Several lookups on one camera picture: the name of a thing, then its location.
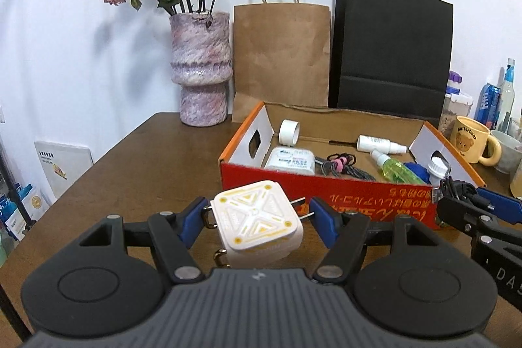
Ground black lamp stand pole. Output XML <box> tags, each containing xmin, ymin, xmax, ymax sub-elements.
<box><xmin>0</xmin><ymin>144</ymin><xmax>35</xmax><ymax>228</ymax></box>

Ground blue and white boxes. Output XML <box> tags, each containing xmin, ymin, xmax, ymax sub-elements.
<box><xmin>0</xmin><ymin>181</ymin><xmax>52</xmax><ymax>243</ymax></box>

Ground brown paper bag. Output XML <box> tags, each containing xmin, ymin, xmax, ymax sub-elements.
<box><xmin>233</xmin><ymin>0</ymin><xmax>331</xmax><ymax>123</ymax></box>

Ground yellow bear mug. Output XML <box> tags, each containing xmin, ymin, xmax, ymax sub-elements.
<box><xmin>451</xmin><ymin>115</ymin><xmax>502</xmax><ymax>164</ymax></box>

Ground pink mottled vase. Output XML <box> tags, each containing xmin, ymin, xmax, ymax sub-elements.
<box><xmin>170</xmin><ymin>11</ymin><xmax>234</xmax><ymax>127</ymax></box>

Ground clear cotton swab box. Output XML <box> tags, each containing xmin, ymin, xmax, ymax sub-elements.
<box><xmin>264</xmin><ymin>146</ymin><xmax>315</xmax><ymax>174</ymax></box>

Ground clear food container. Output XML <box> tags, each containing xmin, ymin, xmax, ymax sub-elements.
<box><xmin>438</xmin><ymin>91</ymin><xmax>474</xmax><ymax>139</ymax></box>

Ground green spray bottle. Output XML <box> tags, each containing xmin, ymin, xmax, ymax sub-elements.
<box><xmin>370</xmin><ymin>149</ymin><xmax>425</xmax><ymax>186</ymax></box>

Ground red cardboard box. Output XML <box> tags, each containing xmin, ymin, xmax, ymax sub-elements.
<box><xmin>218</xmin><ymin>100</ymin><xmax>487</xmax><ymax>230</ymax></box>

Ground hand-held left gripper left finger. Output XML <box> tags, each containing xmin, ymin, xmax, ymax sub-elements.
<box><xmin>77</xmin><ymin>196</ymin><xmax>209</xmax><ymax>286</ymax></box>

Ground white bottle cap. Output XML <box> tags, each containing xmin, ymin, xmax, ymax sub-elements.
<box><xmin>427</xmin><ymin>156</ymin><xmax>451</xmax><ymax>186</ymax></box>

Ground blue drink can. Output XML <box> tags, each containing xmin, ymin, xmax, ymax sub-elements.
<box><xmin>474</xmin><ymin>83</ymin><xmax>502</xmax><ymax>129</ymax></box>

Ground white flat box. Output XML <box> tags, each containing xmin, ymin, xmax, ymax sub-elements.
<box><xmin>34</xmin><ymin>140</ymin><xmax>94</xmax><ymax>200</ymax></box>

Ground purple lid jar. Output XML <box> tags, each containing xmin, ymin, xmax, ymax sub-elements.
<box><xmin>446</xmin><ymin>71</ymin><xmax>463</xmax><ymax>96</ymax></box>

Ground pink hair tie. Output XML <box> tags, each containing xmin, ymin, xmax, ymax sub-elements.
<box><xmin>326</xmin><ymin>152</ymin><xmax>360</xmax><ymax>174</ymax></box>

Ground blue ridged bottle cap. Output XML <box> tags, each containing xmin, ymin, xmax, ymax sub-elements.
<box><xmin>404</xmin><ymin>162</ymin><xmax>431</xmax><ymax>184</ymax></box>

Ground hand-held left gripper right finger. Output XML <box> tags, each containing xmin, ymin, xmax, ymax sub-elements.
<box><xmin>309</xmin><ymin>198</ymin><xmax>444</xmax><ymax>286</ymax></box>

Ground black cable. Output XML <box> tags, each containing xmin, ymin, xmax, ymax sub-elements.
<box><xmin>436</xmin><ymin>176</ymin><xmax>480</xmax><ymax>206</ymax></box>

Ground white spray bottle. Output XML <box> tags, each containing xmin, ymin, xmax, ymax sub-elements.
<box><xmin>357</xmin><ymin>135</ymin><xmax>407</xmax><ymax>154</ymax></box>

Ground black paper bag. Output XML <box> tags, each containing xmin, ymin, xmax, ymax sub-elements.
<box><xmin>328</xmin><ymin>0</ymin><xmax>454</xmax><ymax>118</ymax></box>

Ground white ceramic cup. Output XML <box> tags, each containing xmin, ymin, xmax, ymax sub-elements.
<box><xmin>489</xmin><ymin>130</ymin><xmax>522</xmax><ymax>174</ymax></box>

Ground white tape roll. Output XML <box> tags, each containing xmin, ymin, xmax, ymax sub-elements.
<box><xmin>279</xmin><ymin>120</ymin><xmax>301</xmax><ymax>147</ymax></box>

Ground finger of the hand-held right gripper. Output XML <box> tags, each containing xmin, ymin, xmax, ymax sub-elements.
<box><xmin>436</xmin><ymin>195</ymin><xmax>522</xmax><ymax>251</ymax></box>
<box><xmin>475</xmin><ymin>187</ymin><xmax>522</xmax><ymax>225</ymax></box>

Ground braided grey cable coil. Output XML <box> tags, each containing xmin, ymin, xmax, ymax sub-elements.
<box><xmin>316</xmin><ymin>154</ymin><xmax>376</xmax><ymax>181</ymax></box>

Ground white charger plug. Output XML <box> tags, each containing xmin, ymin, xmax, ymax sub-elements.
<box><xmin>204</xmin><ymin>180</ymin><xmax>315</xmax><ymax>269</ymax></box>

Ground yellow thermos jug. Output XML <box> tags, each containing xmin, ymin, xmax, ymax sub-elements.
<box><xmin>510</xmin><ymin>156</ymin><xmax>522</xmax><ymax>199</ymax></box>

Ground clear glass soda bottle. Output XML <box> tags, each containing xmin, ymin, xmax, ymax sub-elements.
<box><xmin>495</xmin><ymin>58</ymin><xmax>516</xmax><ymax>130</ymax></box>

